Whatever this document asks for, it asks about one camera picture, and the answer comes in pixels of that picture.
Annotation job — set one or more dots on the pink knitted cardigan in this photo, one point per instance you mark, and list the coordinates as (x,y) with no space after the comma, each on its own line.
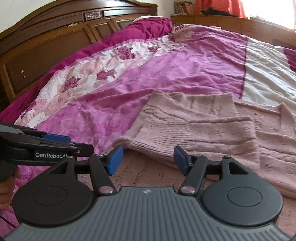
(196,129)

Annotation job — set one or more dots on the carved wooden headboard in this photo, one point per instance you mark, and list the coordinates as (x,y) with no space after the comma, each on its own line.
(46,46)

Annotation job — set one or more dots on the magenta pillow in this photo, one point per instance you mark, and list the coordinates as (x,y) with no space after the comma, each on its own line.
(152,26)

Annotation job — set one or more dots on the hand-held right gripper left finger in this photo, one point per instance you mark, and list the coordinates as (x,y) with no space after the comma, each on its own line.
(114,160)

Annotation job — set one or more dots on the dark cloth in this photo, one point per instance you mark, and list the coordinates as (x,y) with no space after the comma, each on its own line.
(215,12)

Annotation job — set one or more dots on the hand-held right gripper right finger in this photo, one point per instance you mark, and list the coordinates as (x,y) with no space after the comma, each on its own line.
(181,161)

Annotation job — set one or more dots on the pink fuzzy blanket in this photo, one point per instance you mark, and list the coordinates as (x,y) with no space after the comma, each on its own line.
(182,31)

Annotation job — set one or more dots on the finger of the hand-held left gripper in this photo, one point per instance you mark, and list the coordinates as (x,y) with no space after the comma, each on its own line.
(85,148)
(57,138)

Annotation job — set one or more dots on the wooden bed side board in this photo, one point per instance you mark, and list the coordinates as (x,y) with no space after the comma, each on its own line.
(231,24)

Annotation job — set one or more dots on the pink floral striped quilt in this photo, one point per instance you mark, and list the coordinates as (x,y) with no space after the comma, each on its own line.
(161,69)

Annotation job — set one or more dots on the person's left hand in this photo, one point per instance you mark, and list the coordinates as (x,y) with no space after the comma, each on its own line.
(5,194)

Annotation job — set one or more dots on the orange curtain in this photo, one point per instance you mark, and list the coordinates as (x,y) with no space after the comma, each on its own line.
(219,7)

